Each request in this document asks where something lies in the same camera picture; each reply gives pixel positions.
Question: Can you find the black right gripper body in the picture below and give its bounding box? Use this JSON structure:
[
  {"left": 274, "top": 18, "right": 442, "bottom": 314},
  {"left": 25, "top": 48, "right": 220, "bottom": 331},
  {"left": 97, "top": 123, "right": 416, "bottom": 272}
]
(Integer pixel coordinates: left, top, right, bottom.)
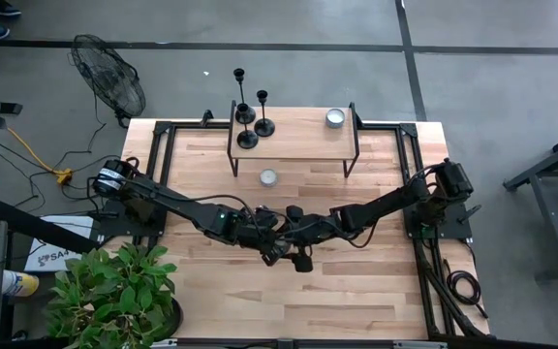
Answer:
[{"left": 283, "top": 206, "right": 338, "bottom": 253}]

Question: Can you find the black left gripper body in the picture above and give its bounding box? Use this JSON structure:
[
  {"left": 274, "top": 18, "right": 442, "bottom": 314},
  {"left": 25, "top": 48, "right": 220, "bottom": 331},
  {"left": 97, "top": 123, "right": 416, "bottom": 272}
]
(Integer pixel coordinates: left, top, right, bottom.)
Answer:
[{"left": 239, "top": 206, "right": 290, "bottom": 253}]

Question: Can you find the patterned candle tin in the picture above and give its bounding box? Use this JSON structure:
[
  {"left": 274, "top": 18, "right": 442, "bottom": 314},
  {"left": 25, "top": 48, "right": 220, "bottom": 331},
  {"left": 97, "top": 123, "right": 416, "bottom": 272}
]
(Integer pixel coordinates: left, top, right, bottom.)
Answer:
[
  {"left": 259, "top": 168, "right": 279, "bottom": 188},
  {"left": 325, "top": 108, "right": 347, "bottom": 130}
]

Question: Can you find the tall black candlestick holder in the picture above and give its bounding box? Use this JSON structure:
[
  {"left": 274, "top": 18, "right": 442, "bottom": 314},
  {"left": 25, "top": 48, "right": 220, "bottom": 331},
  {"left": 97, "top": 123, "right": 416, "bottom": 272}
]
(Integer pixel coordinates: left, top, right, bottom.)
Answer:
[{"left": 232, "top": 67, "right": 257, "bottom": 125}]

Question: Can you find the black plant pot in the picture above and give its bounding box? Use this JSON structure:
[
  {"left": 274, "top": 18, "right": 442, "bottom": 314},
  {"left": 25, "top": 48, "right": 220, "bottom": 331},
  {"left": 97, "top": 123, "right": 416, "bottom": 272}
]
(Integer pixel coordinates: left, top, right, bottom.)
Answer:
[{"left": 155, "top": 295, "right": 185, "bottom": 343}]

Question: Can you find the green leafy plant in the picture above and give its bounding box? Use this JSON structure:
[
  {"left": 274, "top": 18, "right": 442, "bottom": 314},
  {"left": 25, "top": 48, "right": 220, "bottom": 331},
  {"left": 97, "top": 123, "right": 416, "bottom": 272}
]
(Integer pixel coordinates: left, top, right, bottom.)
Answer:
[{"left": 44, "top": 241, "right": 179, "bottom": 349}]

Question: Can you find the black floor fan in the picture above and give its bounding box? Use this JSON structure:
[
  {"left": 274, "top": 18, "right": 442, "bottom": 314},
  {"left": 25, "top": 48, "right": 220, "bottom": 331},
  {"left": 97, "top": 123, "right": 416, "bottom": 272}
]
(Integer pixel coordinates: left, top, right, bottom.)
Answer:
[{"left": 69, "top": 33, "right": 147, "bottom": 130}]

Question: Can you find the white printed box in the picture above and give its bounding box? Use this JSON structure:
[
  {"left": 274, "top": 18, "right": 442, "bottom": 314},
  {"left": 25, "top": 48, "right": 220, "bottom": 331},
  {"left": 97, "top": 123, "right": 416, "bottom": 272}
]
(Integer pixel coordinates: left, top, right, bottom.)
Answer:
[{"left": 23, "top": 214, "right": 97, "bottom": 273}]

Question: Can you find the black stand beam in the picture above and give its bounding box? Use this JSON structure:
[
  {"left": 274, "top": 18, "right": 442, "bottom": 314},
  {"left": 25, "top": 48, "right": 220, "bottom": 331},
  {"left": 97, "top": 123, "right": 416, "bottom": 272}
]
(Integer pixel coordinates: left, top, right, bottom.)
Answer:
[{"left": 0, "top": 197, "right": 104, "bottom": 254}]

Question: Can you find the black metal stand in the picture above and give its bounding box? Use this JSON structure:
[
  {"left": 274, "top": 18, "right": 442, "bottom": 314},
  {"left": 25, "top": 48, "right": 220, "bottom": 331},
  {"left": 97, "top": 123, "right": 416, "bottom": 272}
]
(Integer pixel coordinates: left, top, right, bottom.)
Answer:
[{"left": 501, "top": 123, "right": 558, "bottom": 283}]

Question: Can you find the white yellow container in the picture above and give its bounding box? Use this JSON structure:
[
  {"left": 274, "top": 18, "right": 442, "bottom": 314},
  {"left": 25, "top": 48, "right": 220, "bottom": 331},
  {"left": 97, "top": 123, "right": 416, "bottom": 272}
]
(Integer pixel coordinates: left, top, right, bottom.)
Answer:
[{"left": 1, "top": 269, "right": 41, "bottom": 299}]

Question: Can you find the wooden shelf with black frame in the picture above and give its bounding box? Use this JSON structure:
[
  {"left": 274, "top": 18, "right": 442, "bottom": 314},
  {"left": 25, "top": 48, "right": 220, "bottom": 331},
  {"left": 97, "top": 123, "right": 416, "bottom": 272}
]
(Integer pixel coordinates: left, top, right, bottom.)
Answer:
[{"left": 226, "top": 100, "right": 361, "bottom": 179}]

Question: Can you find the black aluminium table frame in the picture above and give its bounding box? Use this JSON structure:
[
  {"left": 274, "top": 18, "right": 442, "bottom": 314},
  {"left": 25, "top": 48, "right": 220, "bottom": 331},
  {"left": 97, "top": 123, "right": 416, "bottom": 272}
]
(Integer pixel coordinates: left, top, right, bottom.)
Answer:
[{"left": 133, "top": 119, "right": 491, "bottom": 349}]

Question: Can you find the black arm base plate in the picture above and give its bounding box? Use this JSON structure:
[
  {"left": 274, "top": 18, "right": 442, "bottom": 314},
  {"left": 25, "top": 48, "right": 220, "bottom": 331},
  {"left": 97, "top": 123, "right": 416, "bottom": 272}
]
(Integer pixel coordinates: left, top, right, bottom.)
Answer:
[
  {"left": 402, "top": 201, "right": 474, "bottom": 241},
  {"left": 95, "top": 197, "right": 169, "bottom": 239}
]

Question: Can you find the coiled black cable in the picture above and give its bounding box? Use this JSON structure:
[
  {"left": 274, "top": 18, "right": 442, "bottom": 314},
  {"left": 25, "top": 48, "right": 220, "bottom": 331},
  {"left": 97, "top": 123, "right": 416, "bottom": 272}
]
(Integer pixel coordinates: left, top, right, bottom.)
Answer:
[{"left": 446, "top": 259, "right": 489, "bottom": 320}]

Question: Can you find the yellow cable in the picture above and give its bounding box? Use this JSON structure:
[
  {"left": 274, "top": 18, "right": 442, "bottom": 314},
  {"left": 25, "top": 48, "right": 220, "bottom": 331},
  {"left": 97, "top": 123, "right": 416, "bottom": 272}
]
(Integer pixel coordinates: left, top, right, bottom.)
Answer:
[{"left": 0, "top": 99, "right": 75, "bottom": 186}]

